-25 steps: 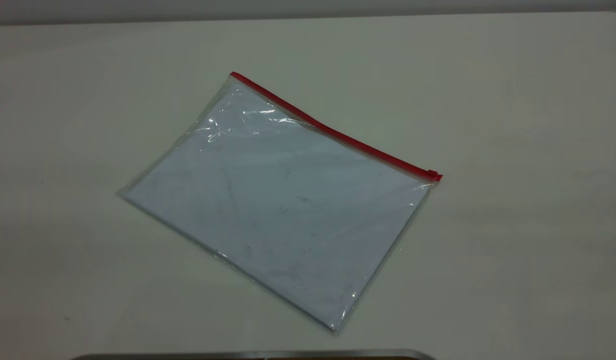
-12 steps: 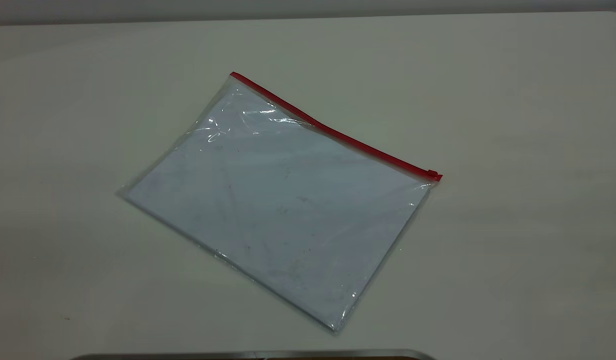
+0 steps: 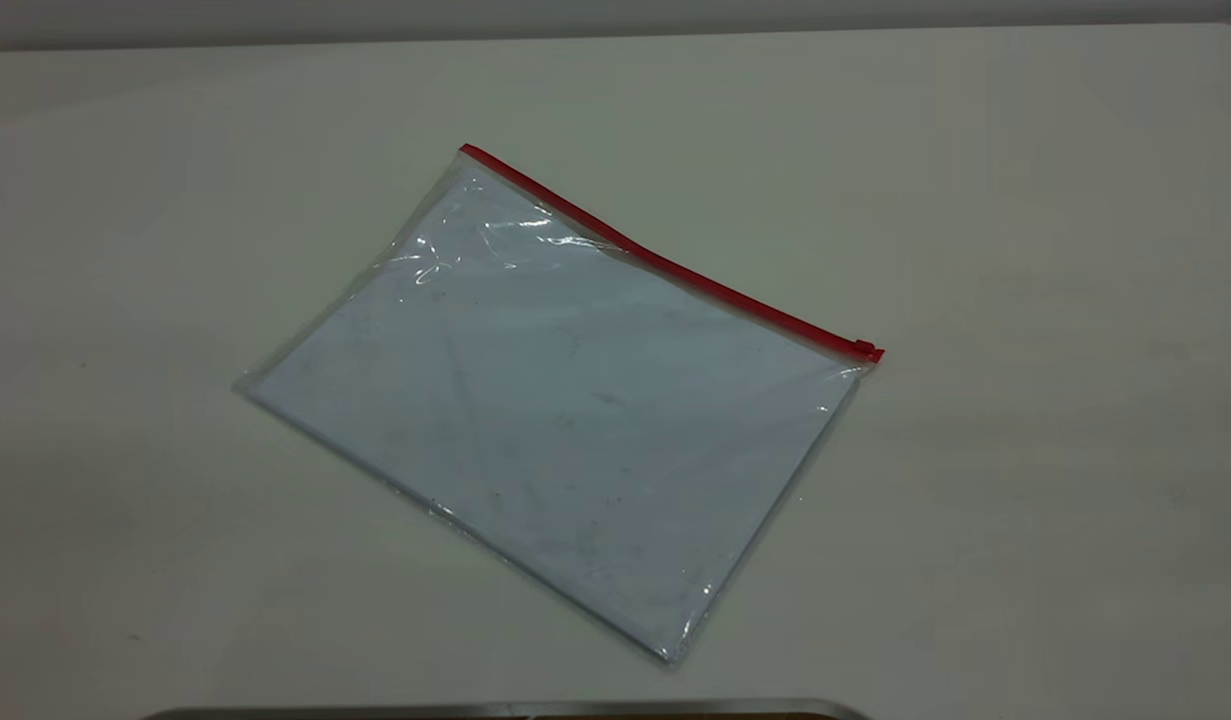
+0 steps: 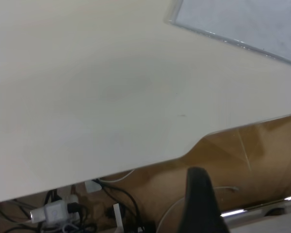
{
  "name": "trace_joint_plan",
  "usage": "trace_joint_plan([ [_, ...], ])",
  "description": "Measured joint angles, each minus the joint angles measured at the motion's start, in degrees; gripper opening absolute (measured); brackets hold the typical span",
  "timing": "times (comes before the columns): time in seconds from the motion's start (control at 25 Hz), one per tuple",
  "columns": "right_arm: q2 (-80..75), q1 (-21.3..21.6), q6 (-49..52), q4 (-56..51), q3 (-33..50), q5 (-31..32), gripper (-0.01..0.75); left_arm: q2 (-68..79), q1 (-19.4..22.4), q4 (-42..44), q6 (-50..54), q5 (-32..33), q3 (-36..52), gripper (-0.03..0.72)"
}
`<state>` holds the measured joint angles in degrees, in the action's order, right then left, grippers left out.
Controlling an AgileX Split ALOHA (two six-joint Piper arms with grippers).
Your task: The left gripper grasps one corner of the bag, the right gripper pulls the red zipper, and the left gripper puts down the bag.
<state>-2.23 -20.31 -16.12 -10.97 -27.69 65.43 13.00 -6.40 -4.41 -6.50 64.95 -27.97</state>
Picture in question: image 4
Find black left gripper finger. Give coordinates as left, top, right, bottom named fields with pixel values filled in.
left=179, top=166, right=230, bottom=233

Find clear plastic zipper bag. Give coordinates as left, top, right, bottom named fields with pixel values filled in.
left=163, top=0, right=291, bottom=68

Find small white plug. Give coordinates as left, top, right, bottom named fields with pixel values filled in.
left=84, top=181, right=102, bottom=194

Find black plug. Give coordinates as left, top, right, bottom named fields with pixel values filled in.
left=67, top=202, right=82, bottom=215

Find white power strip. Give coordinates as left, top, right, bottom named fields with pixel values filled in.
left=63, top=193, right=81, bottom=220

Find white cube power adapter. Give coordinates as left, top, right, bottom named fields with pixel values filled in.
left=44, top=200, right=68, bottom=223

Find white paper sheets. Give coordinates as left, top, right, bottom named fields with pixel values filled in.
left=178, top=0, right=291, bottom=64

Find thin white cable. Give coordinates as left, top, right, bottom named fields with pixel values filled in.
left=159, top=186, right=240, bottom=229

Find chrome metal rail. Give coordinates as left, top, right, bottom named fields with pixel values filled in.
left=219, top=193, right=291, bottom=218

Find black cable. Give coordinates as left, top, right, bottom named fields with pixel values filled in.
left=92, top=179, right=146, bottom=233

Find white upright bracket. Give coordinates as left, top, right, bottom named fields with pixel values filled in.
left=113, top=203, right=125, bottom=233

